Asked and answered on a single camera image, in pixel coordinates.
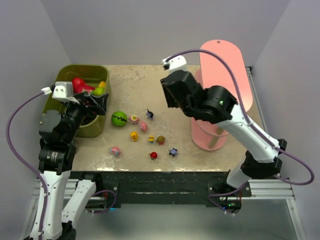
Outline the pink figurine with yellow hat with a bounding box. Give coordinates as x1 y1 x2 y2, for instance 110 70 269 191
128 114 140 125

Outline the pink figurine with blue glasses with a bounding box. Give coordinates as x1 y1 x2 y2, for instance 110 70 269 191
109 146 121 156

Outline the pink pig figurine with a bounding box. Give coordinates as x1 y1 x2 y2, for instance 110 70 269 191
139 121 148 132

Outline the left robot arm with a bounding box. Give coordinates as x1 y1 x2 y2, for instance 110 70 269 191
29 92 110 240

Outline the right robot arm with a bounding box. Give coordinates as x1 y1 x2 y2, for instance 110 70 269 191
160 70 287 189

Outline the pink tiered shelf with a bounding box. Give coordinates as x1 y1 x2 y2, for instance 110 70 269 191
191 39 253 152

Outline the dark grape bunch toy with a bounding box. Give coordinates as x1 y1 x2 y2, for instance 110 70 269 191
80 95 99 126

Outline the green apple toy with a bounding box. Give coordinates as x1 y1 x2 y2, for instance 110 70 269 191
92 86 105 97

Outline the red dragon fruit toy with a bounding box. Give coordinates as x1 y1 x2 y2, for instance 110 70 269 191
71 77 95 94

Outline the yellow pepper toy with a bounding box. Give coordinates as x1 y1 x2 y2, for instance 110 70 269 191
98 81 106 88

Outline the green watermelon ball toy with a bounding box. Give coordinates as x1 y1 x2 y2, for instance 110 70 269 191
111 111 128 127

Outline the green plastic bin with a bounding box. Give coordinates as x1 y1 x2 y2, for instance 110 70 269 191
42 64 112 138

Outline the purple black-eared figurine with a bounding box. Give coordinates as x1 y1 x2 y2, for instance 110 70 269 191
146 109 154 120

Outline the yellow duck figurine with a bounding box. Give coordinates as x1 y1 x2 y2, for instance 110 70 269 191
130 131 139 142

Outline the brown figurine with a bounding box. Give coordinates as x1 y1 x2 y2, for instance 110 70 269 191
156 135 166 146

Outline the yellow minion figurine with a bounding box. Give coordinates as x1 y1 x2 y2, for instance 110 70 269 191
148 135 155 144

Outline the purple star figurine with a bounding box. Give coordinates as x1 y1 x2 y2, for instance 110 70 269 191
168 147 178 157

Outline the red figurine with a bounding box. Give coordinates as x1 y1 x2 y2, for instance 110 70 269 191
149 151 158 160

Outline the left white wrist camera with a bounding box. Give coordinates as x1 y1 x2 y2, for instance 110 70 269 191
52 81 80 104

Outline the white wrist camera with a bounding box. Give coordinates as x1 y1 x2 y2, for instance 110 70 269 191
161 55 188 74
52 81 80 104

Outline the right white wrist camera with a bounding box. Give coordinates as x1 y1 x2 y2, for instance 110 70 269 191
161 55 188 74

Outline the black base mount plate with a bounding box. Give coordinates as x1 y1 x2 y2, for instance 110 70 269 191
70 171 252 210

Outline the aluminium frame rail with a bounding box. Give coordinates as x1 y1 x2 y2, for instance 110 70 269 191
31 179 295 200

